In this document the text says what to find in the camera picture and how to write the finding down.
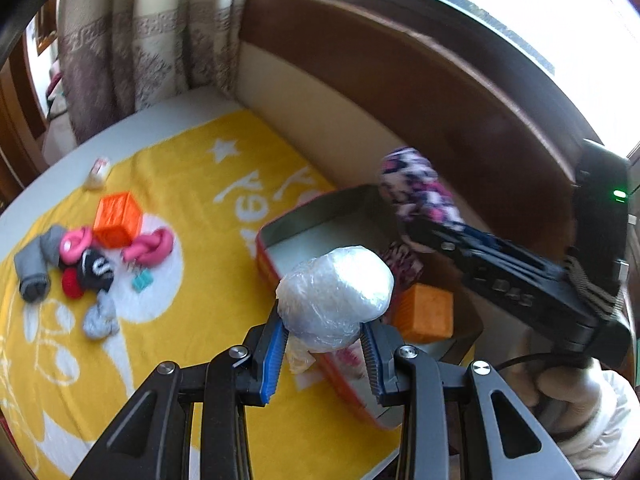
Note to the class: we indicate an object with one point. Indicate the window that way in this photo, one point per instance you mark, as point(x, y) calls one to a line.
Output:
point(500, 0)

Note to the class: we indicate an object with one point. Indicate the person's right hand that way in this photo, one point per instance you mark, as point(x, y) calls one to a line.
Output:
point(560, 385)

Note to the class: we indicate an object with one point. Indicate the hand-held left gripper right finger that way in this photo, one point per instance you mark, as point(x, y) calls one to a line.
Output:
point(372, 362)

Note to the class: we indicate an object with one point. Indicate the red metal tin container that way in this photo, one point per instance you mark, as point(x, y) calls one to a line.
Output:
point(320, 230)

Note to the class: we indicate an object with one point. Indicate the small white bottle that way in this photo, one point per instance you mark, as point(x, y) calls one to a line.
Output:
point(97, 172)

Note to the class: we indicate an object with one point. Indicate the white plastic-wrapped ball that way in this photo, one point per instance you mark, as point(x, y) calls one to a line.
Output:
point(335, 295)

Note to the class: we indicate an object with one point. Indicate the small teal clip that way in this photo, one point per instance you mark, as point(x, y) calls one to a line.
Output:
point(142, 280)

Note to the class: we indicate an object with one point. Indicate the orange plastic cube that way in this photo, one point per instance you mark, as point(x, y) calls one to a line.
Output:
point(422, 312)
point(117, 220)

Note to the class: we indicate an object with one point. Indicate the blue-grey sock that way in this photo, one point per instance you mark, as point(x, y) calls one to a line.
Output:
point(32, 267)

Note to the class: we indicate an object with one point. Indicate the wooden headboard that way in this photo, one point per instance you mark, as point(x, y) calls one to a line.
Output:
point(400, 75)

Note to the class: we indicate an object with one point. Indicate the pink patterned cloth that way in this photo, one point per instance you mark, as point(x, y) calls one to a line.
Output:
point(350, 359)

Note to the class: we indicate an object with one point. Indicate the red round cap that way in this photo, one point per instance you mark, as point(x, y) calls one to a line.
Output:
point(71, 286)

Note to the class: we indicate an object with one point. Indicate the patterned beige curtain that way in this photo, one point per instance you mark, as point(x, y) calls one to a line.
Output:
point(135, 35)

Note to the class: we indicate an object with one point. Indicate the light grey knit sock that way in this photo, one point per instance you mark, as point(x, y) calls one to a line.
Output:
point(100, 320)

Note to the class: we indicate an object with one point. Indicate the pale yellow wrapped item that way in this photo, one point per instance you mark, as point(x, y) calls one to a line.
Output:
point(300, 357)

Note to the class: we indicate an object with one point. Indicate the black cloth with white mark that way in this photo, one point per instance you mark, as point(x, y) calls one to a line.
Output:
point(95, 270)

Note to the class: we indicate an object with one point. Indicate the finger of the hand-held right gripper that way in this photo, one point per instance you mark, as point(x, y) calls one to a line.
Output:
point(470, 247)

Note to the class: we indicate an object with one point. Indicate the yellow printed blanket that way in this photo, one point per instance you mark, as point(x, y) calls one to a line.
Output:
point(200, 260)

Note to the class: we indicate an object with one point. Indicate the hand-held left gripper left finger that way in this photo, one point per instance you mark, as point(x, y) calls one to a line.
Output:
point(270, 357)

